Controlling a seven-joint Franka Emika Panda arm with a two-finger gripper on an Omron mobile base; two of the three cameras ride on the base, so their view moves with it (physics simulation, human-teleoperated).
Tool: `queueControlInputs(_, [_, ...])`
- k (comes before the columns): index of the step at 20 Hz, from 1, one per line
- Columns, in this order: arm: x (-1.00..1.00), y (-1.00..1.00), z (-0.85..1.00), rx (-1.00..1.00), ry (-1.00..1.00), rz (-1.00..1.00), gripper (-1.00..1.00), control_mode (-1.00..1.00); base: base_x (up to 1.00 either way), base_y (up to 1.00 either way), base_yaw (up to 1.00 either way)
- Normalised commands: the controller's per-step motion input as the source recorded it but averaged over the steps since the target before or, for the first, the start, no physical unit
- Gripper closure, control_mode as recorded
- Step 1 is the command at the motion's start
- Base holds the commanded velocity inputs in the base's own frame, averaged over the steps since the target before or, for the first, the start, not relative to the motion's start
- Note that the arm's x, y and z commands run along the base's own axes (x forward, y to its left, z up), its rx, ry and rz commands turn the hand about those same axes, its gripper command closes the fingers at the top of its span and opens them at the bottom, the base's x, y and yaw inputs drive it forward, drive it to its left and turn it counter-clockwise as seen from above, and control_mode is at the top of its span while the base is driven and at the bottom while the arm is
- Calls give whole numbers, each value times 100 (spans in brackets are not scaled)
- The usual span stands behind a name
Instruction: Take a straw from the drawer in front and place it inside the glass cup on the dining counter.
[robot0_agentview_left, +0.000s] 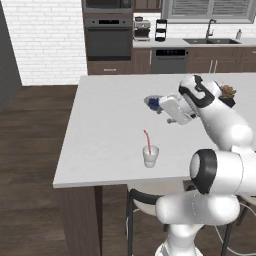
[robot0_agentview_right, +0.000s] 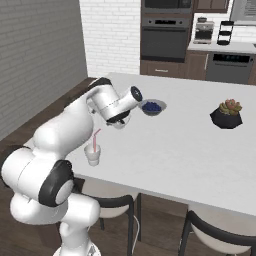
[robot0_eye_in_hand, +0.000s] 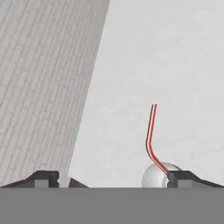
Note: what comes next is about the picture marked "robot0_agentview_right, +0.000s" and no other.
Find pink straw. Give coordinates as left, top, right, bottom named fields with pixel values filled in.
left=92, top=128, right=102, bottom=153

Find black microwave oven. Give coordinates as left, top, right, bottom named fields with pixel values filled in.
left=141, top=0, right=195, bottom=15

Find grey extractor hood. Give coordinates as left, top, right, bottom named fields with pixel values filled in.
left=229, top=0, right=256, bottom=27

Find clear glass cup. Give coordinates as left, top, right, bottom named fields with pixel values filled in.
left=83, top=143, right=102, bottom=167

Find blueberries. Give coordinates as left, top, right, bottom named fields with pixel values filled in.
left=142, top=101, right=162, bottom=113

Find succulent in black pot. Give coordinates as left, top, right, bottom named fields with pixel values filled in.
left=209, top=98, right=244, bottom=130

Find grey bowl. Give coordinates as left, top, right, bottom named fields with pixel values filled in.
left=138, top=98, right=168, bottom=117

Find black built-in oven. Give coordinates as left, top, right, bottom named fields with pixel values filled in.
left=139, top=14, right=195, bottom=64

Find white chair with black frame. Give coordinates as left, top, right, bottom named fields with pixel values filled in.
left=177, top=204, right=256, bottom=256
left=73, top=177, right=143, bottom=256

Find brown wooden cupboards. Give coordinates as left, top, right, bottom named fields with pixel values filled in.
left=139, top=49, right=256, bottom=86

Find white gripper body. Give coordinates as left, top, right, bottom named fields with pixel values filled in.
left=106, top=119, right=129, bottom=130

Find silver coffee machine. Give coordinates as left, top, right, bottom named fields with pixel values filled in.
left=192, top=16, right=216, bottom=46

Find brown wall cupboard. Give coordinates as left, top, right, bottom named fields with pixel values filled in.
left=193, top=0, right=232, bottom=14

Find grey dishwasher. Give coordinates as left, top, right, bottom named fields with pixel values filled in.
left=204, top=51, right=256, bottom=85

